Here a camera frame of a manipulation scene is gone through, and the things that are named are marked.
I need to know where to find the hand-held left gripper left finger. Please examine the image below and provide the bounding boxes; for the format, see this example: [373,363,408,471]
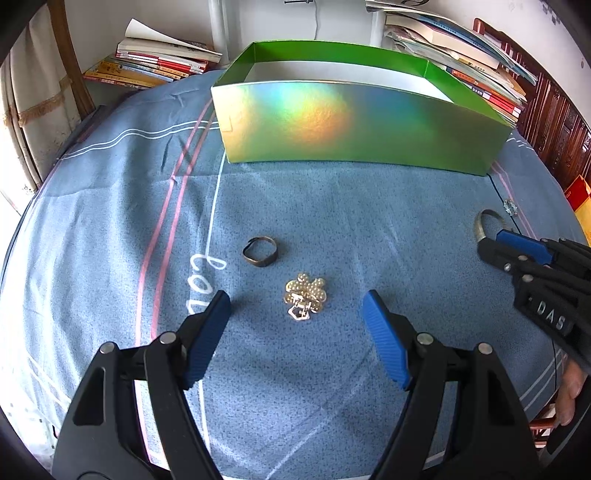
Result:
[53,291,232,480]

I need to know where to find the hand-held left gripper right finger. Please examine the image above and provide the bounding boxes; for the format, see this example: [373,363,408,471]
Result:
[362,290,539,480]

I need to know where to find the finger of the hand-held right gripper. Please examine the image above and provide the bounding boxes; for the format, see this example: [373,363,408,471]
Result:
[495,229,591,278]
[477,237,553,283]

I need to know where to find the silver bangle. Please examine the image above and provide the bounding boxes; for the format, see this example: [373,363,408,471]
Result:
[474,209,506,243]

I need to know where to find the pearl cluster brooch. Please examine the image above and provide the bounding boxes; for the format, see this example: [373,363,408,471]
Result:
[283,272,329,321]

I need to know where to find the shiny green cardboard box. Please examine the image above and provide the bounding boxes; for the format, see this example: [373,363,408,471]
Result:
[211,41,514,177]

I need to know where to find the person's right hand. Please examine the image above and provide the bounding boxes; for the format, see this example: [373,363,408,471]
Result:
[555,357,586,426]

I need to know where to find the red and yellow box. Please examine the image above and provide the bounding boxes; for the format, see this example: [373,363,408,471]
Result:
[563,174,591,213]

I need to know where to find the dark wooden headboard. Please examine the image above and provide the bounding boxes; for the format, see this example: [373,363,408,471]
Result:
[473,18,591,191]

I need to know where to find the blue striped bedsheet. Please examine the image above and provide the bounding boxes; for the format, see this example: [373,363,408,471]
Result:
[0,65,591,480]

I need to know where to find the stack of large textbooks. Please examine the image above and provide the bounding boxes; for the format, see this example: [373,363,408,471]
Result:
[365,0,539,128]

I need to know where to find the beige curtain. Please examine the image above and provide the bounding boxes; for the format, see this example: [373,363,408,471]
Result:
[0,41,95,220]

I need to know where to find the stack of thin colourful books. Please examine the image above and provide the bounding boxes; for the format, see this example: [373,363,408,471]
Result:
[83,18,223,90]

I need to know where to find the black cord necklace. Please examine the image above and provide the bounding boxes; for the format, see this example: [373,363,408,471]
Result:
[489,168,525,234]

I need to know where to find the bronze ring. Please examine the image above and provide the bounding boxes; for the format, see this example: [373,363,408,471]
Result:
[242,236,280,267]

